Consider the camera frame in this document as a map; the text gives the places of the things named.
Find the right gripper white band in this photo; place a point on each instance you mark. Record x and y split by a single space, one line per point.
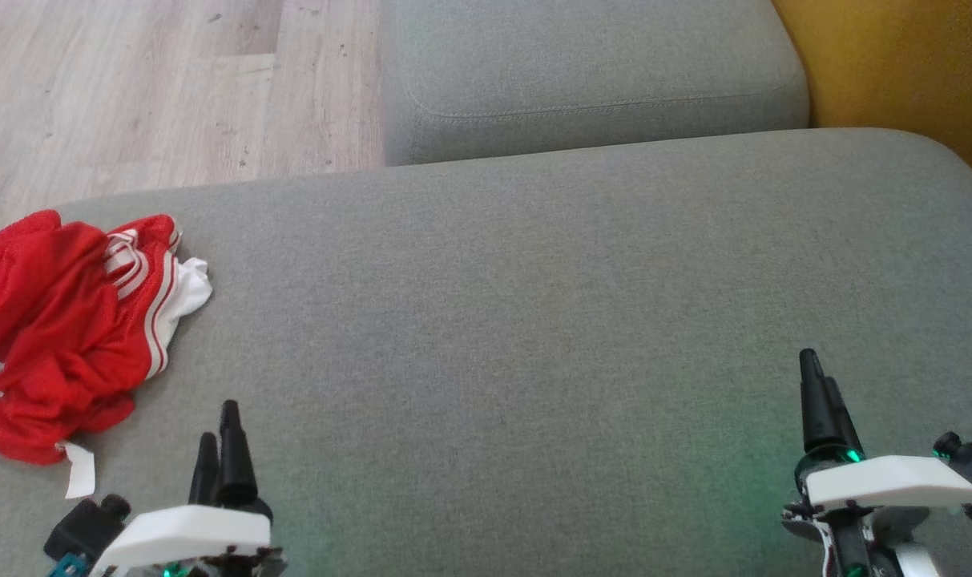
886 481

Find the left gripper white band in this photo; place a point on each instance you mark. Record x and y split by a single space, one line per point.
189 533

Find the red jersey with number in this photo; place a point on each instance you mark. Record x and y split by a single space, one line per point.
29 385

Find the mustard yellow cushion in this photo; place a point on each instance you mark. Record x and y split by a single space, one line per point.
910 64

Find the small grey sofa cushion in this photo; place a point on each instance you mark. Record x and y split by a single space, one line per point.
582 72

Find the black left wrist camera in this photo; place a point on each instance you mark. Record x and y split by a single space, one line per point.
85 529

